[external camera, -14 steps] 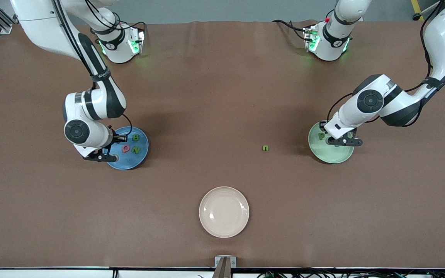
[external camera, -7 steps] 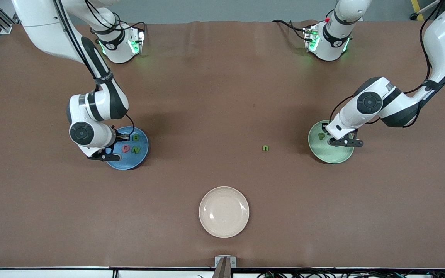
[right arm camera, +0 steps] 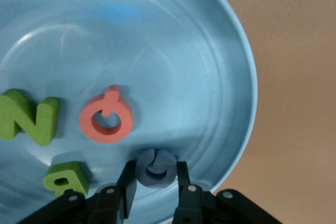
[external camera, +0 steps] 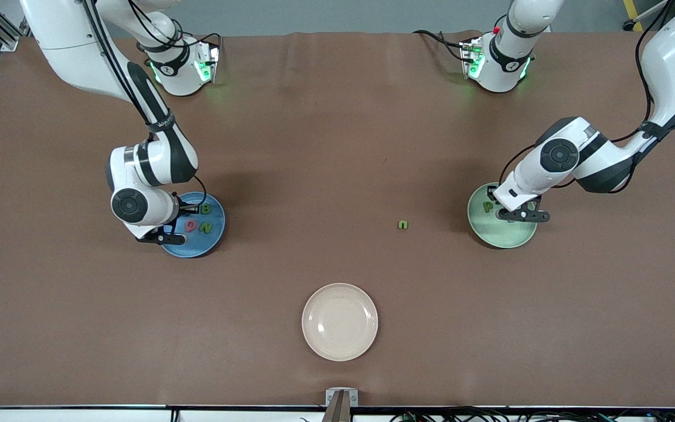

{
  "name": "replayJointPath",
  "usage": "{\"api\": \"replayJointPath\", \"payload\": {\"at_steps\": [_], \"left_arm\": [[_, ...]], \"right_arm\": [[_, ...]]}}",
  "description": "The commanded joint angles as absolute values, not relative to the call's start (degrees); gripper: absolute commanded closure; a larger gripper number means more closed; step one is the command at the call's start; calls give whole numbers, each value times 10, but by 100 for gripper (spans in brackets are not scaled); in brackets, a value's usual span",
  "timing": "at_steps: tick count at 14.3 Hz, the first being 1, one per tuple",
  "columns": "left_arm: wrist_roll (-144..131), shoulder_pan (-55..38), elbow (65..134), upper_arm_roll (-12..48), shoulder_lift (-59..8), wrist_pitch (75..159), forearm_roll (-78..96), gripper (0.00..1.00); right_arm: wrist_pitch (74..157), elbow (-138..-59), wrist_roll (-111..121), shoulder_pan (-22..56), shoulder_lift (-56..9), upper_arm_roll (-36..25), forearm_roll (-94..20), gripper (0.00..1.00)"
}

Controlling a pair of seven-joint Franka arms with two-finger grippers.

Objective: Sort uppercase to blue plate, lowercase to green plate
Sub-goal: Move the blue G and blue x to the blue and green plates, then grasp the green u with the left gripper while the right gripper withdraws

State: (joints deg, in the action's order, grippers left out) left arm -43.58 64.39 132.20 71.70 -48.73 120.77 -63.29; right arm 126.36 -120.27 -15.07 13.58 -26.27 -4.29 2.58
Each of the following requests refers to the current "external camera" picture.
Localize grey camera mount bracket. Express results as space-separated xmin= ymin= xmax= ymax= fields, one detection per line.
xmin=325 ymin=387 xmax=359 ymax=422

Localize blue plate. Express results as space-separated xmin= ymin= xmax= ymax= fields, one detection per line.
xmin=159 ymin=192 xmax=226 ymax=259

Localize black base cable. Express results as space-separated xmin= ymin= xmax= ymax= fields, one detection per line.
xmin=127 ymin=0 xmax=224 ymax=50
xmin=412 ymin=29 xmax=468 ymax=63

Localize beige plate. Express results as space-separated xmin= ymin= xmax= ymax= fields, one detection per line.
xmin=301 ymin=283 xmax=379 ymax=362

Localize black right base cable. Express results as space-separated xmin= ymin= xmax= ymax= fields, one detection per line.
xmin=127 ymin=0 xmax=224 ymax=50

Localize black left base cable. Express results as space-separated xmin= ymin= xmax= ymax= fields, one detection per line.
xmin=412 ymin=29 xmax=468 ymax=63

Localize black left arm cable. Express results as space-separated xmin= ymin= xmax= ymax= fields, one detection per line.
xmin=499 ymin=0 xmax=675 ymax=194

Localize green plate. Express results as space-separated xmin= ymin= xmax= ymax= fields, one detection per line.
xmin=467 ymin=182 xmax=538 ymax=249

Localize tangled black floor cables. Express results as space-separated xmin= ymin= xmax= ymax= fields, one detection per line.
xmin=389 ymin=406 xmax=675 ymax=422

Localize black table edge strip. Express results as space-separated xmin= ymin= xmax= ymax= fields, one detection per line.
xmin=0 ymin=403 xmax=675 ymax=411

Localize grey bar with black foot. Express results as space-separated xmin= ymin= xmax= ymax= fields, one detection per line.
xmin=623 ymin=0 xmax=672 ymax=32

